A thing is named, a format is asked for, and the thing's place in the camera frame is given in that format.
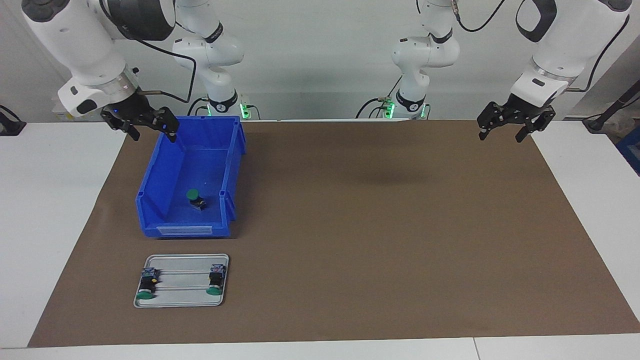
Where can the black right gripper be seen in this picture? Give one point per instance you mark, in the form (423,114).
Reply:
(127,112)

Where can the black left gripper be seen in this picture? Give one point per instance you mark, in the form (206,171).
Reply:
(527,111)

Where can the green push button switch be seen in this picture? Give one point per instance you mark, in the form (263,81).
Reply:
(215,281)
(196,198)

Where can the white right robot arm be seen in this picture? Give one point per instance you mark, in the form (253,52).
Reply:
(80,45)

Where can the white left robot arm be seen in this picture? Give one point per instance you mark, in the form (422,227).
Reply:
(570,40)

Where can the green push button yellow mark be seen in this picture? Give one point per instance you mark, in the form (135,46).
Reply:
(146,285)

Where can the blue plastic storage bin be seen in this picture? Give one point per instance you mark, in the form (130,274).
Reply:
(170,200)

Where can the black tripod pole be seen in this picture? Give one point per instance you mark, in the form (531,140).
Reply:
(595,125)

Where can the green lit base connector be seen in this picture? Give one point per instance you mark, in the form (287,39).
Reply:
(246,110)
(387,107)

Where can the blue crate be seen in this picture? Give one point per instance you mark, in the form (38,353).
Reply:
(631,145)

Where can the black clamp stand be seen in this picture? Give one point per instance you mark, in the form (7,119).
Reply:
(10,127)

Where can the silver metal tray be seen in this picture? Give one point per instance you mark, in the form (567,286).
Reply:
(185,297)

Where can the brown table mat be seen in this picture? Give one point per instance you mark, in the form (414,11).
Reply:
(375,250)

